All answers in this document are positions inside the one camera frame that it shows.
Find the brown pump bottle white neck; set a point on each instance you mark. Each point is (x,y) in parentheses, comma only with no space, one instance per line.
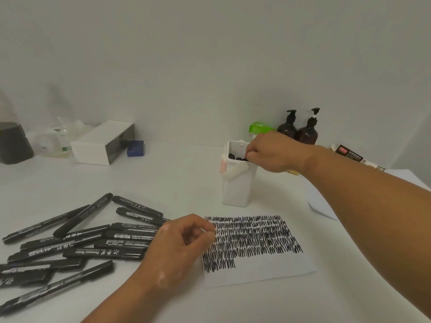
(306,134)

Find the white paper with black scribbles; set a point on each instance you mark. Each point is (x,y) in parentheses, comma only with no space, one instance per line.
(262,269)

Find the white box with grey front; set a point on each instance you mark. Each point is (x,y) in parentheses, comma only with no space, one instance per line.
(89,149)

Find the pile of loose white sheets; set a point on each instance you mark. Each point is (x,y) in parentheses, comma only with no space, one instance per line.
(323,208)

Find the small blue box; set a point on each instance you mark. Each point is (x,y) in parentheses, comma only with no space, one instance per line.
(135,148)

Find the pile of black markers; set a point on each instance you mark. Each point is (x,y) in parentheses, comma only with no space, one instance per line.
(77,248)

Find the person's right forearm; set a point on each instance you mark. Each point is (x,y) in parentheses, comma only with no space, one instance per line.
(377,215)

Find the black and red cardboard box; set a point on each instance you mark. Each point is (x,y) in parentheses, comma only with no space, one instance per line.
(350,153)

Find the person's left hand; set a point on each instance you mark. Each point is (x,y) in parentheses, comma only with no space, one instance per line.
(175,252)

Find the small gold box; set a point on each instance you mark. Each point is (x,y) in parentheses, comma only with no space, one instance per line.
(293,172)

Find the person's right hand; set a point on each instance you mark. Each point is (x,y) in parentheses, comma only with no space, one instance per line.
(283,153)

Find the clear bottle with dark liquid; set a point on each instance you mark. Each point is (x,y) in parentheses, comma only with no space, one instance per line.
(15,144)

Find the clear jar with green lid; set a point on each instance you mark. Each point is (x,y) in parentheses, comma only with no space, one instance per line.
(259,126)

